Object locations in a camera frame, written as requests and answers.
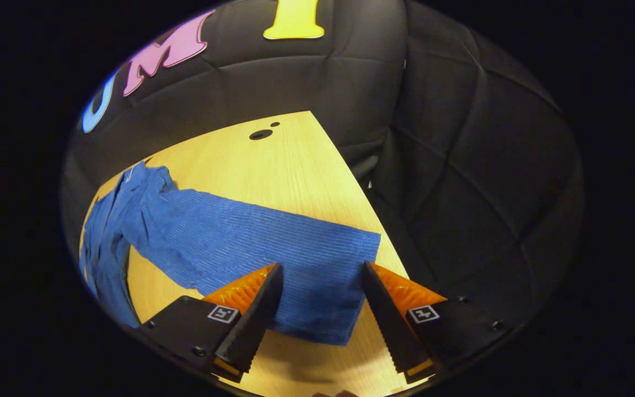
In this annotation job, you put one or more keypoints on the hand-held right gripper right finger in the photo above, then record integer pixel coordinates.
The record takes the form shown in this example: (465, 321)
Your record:
(389, 325)

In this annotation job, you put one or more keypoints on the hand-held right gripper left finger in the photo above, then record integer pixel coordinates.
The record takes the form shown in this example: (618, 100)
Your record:
(254, 325)

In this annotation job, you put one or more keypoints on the blue shirt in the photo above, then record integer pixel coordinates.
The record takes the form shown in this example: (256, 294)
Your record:
(229, 237)

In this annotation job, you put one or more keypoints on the black backdrop cloth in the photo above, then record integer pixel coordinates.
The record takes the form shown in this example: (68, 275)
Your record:
(461, 165)

